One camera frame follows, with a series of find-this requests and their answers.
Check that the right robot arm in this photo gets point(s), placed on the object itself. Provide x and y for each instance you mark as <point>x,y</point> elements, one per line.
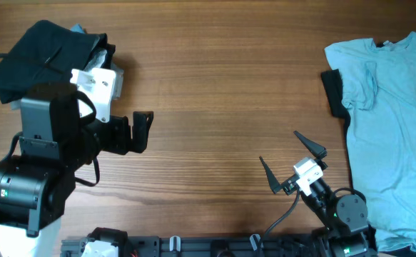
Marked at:
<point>343,212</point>

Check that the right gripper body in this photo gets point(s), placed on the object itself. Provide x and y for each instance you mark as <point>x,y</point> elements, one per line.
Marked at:
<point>287,187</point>

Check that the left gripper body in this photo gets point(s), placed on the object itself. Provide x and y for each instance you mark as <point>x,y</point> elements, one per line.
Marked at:
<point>114,137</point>

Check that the black shorts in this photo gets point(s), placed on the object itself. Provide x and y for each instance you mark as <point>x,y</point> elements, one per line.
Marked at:
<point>48,52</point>

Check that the black garment under t-shirt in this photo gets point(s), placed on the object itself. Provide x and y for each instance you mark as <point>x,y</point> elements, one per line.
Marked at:
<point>333,85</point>

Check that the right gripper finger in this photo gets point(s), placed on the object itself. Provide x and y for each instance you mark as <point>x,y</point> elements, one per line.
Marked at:
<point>314,148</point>
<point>274,184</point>

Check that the folded grey trousers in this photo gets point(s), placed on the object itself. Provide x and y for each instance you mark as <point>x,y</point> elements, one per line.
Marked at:
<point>86,97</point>

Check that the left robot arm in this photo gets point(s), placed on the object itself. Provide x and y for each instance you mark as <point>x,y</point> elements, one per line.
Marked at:
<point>60,134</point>

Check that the folded blue garment under trousers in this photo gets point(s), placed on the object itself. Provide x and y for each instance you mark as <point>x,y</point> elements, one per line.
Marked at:
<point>77,28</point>

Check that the light blue t-shirt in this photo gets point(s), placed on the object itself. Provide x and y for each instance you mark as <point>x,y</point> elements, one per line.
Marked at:
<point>379,93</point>

